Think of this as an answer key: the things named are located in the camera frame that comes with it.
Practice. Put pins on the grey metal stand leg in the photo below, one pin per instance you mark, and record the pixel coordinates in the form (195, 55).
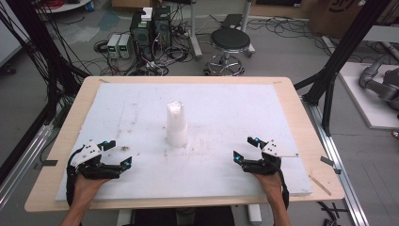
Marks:
(195, 34)

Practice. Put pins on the white foam board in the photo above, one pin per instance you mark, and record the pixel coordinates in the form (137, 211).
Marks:
(213, 109)

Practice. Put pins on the person's left hand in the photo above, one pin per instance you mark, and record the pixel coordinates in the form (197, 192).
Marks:
(87, 186)

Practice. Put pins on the aluminium floor rail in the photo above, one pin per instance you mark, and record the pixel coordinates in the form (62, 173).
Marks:
(25, 160)
(335, 169)

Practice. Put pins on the person's right hand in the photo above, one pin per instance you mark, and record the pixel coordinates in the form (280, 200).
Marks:
(269, 185)

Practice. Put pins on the brown cardboard box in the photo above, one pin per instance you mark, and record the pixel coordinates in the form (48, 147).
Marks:
(332, 17)

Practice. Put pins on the wooden table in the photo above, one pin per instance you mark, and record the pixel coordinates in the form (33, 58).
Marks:
(316, 132)

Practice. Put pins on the person's dark clothing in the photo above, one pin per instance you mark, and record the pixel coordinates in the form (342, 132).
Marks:
(188, 218)

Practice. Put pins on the black computer tower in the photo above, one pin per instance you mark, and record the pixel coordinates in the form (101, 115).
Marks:
(141, 34)
(162, 26)

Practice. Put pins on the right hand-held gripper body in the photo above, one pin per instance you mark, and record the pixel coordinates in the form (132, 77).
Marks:
(276, 151)

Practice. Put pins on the stack of white plastic cups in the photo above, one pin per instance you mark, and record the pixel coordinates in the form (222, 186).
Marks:
(176, 125)

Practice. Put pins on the black metal frame post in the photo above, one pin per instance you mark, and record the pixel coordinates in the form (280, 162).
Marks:
(34, 44)
(342, 53)

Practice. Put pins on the grey bench power supply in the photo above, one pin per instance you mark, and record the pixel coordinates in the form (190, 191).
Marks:
(113, 45)
(124, 45)

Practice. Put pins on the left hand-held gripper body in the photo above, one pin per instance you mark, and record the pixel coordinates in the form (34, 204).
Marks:
(89, 153)

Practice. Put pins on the black round stool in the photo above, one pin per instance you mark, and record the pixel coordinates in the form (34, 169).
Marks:
(230, 40)

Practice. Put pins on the black tape piece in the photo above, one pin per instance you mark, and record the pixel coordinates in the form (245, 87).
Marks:
(50, 163)
(327, 161)

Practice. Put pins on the white table leg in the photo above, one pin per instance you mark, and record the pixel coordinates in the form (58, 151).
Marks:
(254, 215)

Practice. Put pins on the white platform board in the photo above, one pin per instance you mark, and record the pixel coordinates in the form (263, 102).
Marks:
(363, 103)

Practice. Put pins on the thin wooden stick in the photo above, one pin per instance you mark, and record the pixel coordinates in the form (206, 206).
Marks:
(320, 185)

